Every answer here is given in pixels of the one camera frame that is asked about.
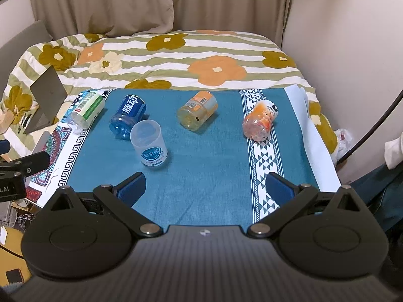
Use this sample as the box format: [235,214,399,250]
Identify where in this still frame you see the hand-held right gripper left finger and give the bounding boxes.
[41,172,162,237]

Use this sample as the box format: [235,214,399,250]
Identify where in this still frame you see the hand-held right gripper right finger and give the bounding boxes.
[247,172,370,238]

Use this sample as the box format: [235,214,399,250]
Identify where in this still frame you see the white cup with blue label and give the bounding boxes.
[130,120,169,168]

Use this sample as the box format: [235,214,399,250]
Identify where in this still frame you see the green label clear cup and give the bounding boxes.
[67,90,106,136]

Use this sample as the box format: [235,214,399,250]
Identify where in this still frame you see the yellow orange label cup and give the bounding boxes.
[177,91,218,132]

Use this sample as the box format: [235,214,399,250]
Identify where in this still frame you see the silver tablet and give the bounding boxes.
[31,130,53,162]

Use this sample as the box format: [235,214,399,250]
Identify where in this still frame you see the grey laptop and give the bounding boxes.
[23,66,68,134]

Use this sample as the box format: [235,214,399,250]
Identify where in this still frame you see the teal patterned cloth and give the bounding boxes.
[25,83,343,228]

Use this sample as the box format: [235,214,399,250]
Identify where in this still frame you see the blue labelled plastic bottle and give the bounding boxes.
[109,94,147,140]

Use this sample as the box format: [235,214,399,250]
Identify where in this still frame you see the white plastic bag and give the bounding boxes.
[330,128,355,165]

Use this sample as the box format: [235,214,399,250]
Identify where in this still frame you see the small black box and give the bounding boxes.
[4,269,25,286]

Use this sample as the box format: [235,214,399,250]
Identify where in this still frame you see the dark blue garment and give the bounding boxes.
[349,163,403,237]

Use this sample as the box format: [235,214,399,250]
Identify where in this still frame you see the grey upholstered chair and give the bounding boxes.
[0,20,55,92]

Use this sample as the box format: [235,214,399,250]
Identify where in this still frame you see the white cloth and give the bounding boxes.
[384,134,403,171]

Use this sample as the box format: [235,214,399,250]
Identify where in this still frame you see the floral striped blanket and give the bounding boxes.
[0,30,340,164]

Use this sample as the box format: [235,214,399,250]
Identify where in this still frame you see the beige curtain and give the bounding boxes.
[27,0,293,44]

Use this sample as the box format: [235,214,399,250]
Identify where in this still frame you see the tangled white cables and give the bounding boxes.
[11,212,37,229]

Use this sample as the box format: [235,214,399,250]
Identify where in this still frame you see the black cable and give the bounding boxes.
[336,89,403,165]

